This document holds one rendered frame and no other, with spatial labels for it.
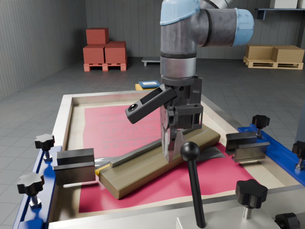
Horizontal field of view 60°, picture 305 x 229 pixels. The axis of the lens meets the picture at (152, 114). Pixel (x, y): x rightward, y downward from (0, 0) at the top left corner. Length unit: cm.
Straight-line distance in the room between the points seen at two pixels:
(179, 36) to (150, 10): 718
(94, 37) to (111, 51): 84
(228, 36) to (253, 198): 34
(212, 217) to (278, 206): 14
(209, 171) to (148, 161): 16
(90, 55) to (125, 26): 203
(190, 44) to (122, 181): 32
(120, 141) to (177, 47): 40
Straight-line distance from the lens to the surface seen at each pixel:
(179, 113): 57
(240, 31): 59
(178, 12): 53
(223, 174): 69
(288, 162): 70
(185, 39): 53
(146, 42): 777
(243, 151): 70
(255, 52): 720
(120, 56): 608
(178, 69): 54
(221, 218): 39
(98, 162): 71
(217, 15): 57
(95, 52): 613
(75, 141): 85
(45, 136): 66
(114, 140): 83
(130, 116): 56
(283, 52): 691
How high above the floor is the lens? 134
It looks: 22 degrees down
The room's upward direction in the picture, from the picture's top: straight up
